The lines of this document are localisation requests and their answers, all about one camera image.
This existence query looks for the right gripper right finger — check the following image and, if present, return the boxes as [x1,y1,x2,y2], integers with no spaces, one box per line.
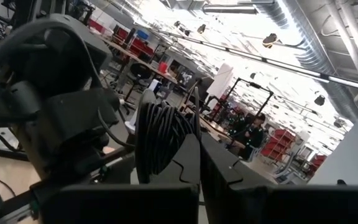
[200,133,276,224]

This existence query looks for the white tower fan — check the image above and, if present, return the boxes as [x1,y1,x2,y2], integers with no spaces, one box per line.
[124,78,163,135]

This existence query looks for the black gantry frame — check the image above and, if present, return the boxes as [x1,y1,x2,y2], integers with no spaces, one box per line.
[203,77,275,125]

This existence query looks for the silver ventilation duct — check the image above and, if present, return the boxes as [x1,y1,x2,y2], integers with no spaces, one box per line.
[256,0,358,122]

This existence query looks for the ceiling cord reel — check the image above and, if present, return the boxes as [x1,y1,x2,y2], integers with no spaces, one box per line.
[262,33,279,49]

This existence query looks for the black plastic spool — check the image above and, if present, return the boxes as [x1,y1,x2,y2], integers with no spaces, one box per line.
[134,88,202,185]

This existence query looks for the long wooden desk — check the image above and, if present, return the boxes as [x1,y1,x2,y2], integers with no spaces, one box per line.
[99,36,180,91]

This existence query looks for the long black cord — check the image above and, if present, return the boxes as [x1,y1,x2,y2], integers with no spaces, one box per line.
[0,101,200,200]

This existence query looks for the long ceiling light bar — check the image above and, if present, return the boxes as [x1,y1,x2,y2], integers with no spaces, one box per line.
[135,21,358,94]

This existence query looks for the red storage bins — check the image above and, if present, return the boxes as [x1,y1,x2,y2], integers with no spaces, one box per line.
[260,129,296,162]
[309,154,328,170]

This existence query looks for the wooden work table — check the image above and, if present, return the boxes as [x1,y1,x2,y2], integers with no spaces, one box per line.
[197,113,231,142]

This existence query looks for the black office chair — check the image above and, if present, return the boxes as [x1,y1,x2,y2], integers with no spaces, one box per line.
[123,63,154,110]

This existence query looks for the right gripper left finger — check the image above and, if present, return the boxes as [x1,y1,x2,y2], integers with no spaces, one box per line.
[149,133,201,187]

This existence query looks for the person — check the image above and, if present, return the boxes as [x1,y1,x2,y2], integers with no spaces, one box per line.
[239,112,266,161]

